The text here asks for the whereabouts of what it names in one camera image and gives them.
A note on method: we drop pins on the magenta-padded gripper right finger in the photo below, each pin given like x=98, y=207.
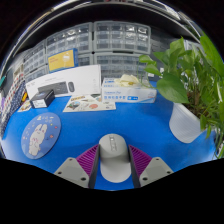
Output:
x=155, y=170

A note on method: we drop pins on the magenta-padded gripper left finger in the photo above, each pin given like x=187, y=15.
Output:
x=71, y=170

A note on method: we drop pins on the white computer mouse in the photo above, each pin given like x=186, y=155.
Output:
x=115, y=156

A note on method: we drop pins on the round blue rabbit-print mouse pad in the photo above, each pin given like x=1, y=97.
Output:
x=40, y=136

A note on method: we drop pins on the large colourful sticker sheet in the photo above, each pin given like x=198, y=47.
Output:
x=88, y=104

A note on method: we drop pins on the small black box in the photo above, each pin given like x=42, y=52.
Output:
x=41, y=99

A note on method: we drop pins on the small colourful sticker sheet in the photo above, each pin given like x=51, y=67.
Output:
x=25, y=106

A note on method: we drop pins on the white and blue glove box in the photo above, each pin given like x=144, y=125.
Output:
x=128, y=95

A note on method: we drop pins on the navy polka-dot fabric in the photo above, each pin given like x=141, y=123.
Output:
x=11, y=111

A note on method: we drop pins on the green plant in white pot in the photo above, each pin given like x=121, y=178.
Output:
x=173, y=86

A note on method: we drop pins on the white keyboard packaging box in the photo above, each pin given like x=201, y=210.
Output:
x=83, y=78

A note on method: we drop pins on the white red-dotted fabric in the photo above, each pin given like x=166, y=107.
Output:
x=13, y=90

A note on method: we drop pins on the yellow card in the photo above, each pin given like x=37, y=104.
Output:
x=62, y=60

